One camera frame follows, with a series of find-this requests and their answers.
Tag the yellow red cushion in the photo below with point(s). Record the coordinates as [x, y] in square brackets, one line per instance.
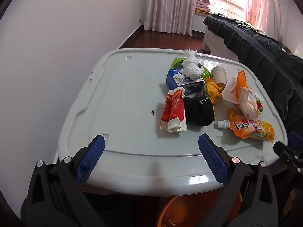
[201, 10]

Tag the pale box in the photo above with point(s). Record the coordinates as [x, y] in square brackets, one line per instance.
[297, 51]

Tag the orange drink pouch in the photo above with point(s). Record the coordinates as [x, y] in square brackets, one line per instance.
[253, 128]

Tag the beige paper cup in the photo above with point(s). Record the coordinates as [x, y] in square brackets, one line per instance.
[219, 75]

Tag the black sock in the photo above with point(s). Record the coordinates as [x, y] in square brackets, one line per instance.
[201, 111]

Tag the small red green packet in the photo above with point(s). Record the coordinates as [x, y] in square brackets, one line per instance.
[260, 105]

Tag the orange plastic bag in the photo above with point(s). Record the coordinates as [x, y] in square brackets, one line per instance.
[243, 97]

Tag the dark bed blanket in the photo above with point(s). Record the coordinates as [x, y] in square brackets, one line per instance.
[260, 54]

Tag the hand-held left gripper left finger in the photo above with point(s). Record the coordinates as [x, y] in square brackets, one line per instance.
[91, 158]

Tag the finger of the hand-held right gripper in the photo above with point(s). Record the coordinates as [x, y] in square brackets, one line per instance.
[296, 138]
[287, 153]

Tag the yellow and green wrapper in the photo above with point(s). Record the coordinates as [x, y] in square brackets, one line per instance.
[213, 89]

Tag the red and white carton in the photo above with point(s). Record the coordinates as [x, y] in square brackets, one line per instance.
[172, 113]

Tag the folded pink blankets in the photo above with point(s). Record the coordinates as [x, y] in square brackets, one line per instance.
[202, 2]

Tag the white bed frame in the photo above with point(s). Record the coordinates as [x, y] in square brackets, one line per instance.
[214, 43]

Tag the pink curtain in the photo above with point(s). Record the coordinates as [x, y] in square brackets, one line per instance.
[165, 4]
[265, 4]

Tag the blue and white carton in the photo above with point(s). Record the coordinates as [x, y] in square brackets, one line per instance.
[176, 81]

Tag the white tissue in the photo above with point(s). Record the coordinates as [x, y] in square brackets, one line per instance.
[191, 72]
[189, 62]
[190, 53]

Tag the orange bucket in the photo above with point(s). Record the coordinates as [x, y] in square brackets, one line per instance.
[184, 214]

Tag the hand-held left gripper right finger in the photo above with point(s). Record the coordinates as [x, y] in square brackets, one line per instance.
[213, 158]

